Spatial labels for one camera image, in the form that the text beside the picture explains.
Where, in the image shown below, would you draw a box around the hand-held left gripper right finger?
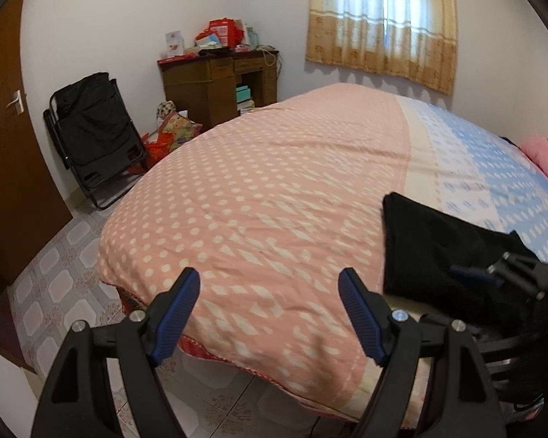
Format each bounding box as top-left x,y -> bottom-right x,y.
338,267 -> 507,438

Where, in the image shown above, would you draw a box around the floral cloth bag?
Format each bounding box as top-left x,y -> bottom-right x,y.
156,101 -> 180,124

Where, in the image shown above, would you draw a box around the red patterned bed sheet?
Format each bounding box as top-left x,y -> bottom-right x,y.
119,283 -> 275,379

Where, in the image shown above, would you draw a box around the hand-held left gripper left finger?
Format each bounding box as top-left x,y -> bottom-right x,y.
30,267 -> 202,438

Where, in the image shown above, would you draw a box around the red white packet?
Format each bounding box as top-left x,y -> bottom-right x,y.
194,28 -> 223,49

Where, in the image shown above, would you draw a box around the beige patterned curtain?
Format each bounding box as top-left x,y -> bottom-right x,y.
305,0 -> 457,96

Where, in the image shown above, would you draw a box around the brown wooden door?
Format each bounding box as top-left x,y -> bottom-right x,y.
0,0 -> 74,372

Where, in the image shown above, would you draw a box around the red plastic bag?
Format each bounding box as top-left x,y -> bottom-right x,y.
141,132 -> 173,168

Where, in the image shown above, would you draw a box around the brown wooden desk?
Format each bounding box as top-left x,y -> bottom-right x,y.
157,49 -> 281,131

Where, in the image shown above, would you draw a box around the red gift box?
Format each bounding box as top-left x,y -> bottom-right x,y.
209,18 -> 245,49

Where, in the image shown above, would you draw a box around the bed with pink blue quilt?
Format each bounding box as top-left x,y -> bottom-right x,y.
96,83 -> 548,423

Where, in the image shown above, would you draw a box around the dark sneaker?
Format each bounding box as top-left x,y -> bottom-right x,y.
507,395 -> 546,420

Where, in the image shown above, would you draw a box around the patterned gift bag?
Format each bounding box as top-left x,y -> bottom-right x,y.
159,112 -> 204,151

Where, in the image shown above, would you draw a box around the black folding chair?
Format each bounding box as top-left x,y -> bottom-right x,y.
43,72 -> 149,211

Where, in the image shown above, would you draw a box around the white cable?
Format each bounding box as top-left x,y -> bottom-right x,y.
256,46 -> 284,72

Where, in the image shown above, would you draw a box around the white card box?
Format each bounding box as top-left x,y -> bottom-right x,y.
165,30 -> 184,58

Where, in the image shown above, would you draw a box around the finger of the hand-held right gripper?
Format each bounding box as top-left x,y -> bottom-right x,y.
450,251 -> 548,302

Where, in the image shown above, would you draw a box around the black pants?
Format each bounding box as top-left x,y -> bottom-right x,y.
382,192 -> 548,329

